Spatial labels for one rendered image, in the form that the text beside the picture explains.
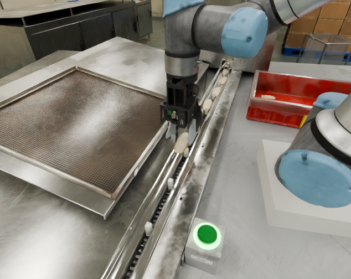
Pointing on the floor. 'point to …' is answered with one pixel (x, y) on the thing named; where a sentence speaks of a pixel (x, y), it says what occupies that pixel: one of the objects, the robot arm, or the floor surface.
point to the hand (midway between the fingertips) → (182, 138)
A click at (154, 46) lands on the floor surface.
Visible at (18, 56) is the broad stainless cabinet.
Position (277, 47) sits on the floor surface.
